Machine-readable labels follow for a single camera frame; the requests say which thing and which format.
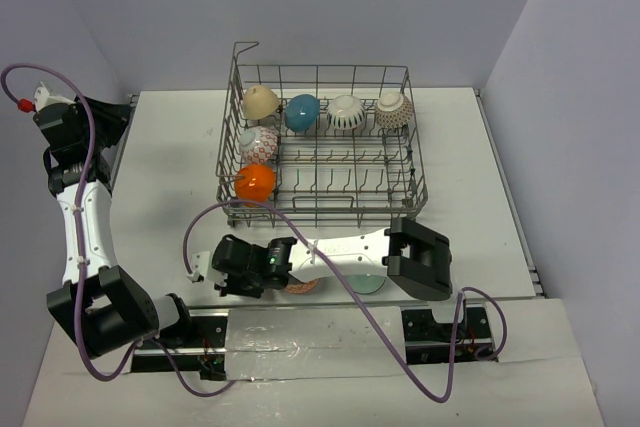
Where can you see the white bowl orange rim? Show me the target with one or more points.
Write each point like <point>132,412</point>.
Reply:
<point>345,112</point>

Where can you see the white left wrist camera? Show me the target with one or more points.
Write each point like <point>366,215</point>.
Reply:
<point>43,97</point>

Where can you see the grey wire dish rack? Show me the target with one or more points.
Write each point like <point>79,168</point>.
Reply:
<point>324,176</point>

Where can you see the blue white patterned bowl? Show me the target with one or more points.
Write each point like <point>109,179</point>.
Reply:
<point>258,144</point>

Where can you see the pale green bowl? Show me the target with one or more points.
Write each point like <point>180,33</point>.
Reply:
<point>366,284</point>

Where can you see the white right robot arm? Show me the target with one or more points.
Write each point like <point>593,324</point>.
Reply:
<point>405,263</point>

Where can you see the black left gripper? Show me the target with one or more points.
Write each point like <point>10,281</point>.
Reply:
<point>100,110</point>

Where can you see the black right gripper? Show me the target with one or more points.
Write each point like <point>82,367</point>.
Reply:
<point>232,289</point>

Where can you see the tan bowl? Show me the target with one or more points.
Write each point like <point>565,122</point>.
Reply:
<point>259,102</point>

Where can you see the black mounting rail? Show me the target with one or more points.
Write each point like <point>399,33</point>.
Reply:
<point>426,342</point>

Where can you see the orange geometric pattern bowl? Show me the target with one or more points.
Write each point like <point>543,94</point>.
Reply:
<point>302,288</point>

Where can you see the white taped sheet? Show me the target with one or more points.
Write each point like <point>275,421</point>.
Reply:
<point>290,344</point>

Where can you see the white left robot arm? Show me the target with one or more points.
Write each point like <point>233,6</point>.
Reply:
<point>97,295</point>

